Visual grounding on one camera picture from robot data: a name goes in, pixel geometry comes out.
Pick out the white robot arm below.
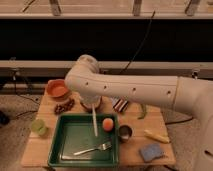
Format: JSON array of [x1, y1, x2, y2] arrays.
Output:
[[65, 55, 213, 171]]

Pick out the dark brown bowl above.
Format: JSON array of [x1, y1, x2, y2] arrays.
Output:
[[80, 101, 101, 113]]

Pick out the orange red bowl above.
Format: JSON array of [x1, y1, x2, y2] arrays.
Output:
[[46, 79, 69, 98]]

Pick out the striped folded cloth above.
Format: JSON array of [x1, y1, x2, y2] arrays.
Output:
[[111, 98, 129, 113]]

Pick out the orange ball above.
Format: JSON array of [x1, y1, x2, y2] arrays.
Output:
[[102, 118, 114, 131]]

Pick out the green pepper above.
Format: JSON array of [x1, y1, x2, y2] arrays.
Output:
[[138, 104, 147, 119]]

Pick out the bunch of dark grapes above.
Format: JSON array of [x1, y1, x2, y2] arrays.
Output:
[[54, 99, 75, 115]]

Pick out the green plastic tray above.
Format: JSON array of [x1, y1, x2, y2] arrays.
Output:
[[48, 114, 119, 168]]

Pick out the silver fork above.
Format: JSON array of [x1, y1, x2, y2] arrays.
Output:
[[74, 142, 112, 156]]

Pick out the wooden table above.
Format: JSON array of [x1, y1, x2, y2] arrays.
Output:
[[21, 92, 167, 167]]

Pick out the blue sponge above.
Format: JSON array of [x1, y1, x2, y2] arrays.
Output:
[[139, 143, 164, 162]]

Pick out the green plastic cup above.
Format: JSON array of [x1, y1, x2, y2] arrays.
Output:
[[30, 119, 47, 136]]

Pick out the black hanging cable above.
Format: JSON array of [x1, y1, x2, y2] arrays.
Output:
[[118, 10, 157, 76]]

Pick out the black floor cable left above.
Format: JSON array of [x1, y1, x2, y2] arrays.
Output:
[[11, 69, 43, 121]]

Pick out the black floor cable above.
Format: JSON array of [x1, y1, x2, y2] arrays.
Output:
[[164, 114, 194, 126], [11, 69, 43, 121]]

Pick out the black floor cable right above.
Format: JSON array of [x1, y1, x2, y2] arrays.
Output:
[[164, 114, 194, 126]]

